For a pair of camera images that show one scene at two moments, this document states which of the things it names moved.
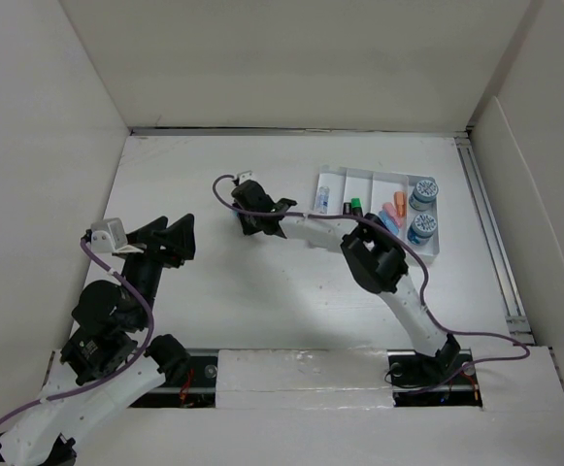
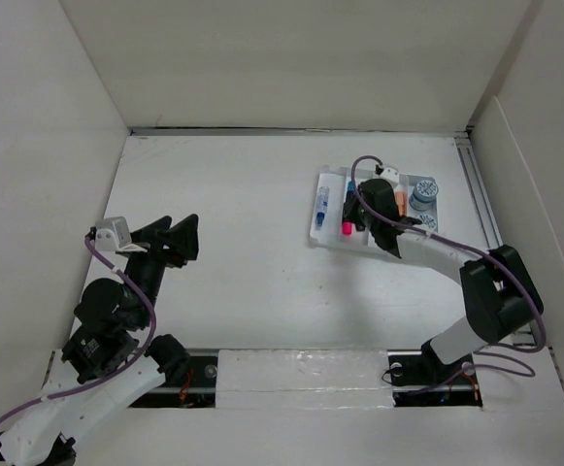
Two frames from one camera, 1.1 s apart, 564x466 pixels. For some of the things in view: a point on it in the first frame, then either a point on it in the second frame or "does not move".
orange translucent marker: x=400 y=203 does not move
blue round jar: x=423 y=195 does not move
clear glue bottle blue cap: x=323 y=199 does not move
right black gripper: x=248 y=227 -> x=350 y=207
